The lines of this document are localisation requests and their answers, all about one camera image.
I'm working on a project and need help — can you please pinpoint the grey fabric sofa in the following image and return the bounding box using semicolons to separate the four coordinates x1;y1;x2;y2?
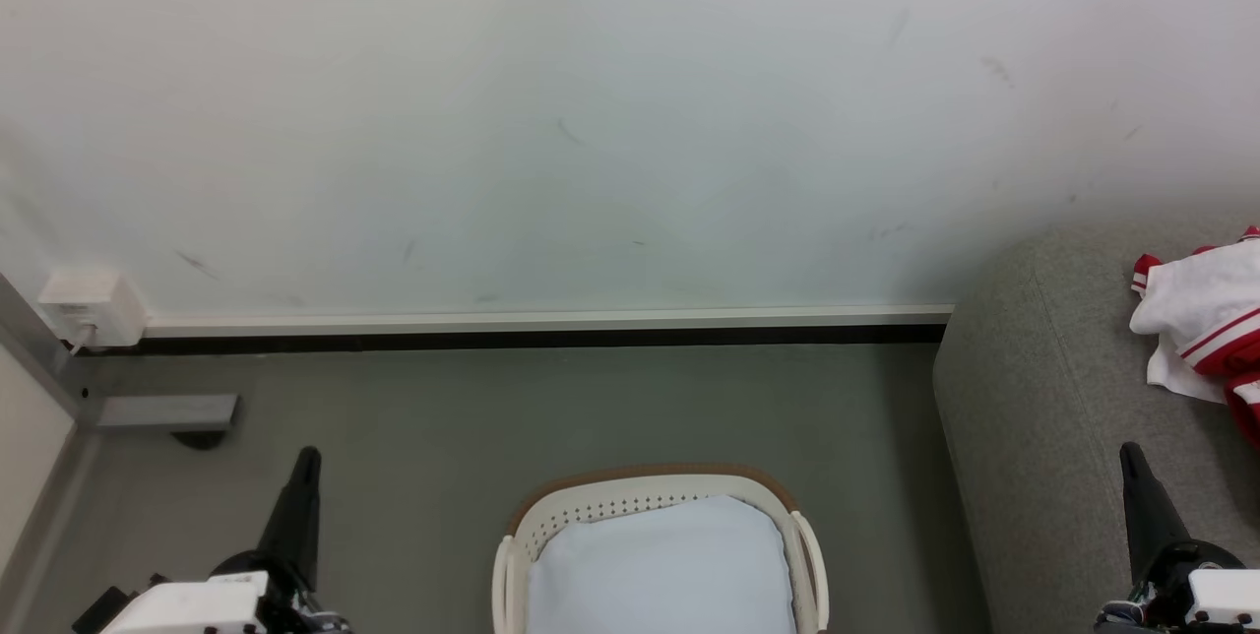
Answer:
932;215;1260;634

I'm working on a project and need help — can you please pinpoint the white laundry basket brown rim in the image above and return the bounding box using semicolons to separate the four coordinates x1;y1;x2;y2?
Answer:
491;463;831;634

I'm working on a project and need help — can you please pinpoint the grey metal floor bracket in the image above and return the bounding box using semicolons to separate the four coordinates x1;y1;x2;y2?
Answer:
94;394;240;432

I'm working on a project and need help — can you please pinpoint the white wall outlet box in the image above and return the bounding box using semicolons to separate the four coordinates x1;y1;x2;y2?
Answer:
36;267;148;350

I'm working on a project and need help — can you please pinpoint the red and white garment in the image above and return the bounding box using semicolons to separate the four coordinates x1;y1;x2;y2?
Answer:
1128;224;1260;450

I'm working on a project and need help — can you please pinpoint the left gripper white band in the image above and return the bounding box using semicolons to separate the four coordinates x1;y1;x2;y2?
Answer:
96;446;352;634

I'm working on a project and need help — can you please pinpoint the grey door frame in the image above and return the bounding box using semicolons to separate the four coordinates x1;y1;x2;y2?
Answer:
0;272;88;423

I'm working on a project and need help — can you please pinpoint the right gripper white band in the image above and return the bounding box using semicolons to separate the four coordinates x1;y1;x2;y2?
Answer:
1096;441;1260;634

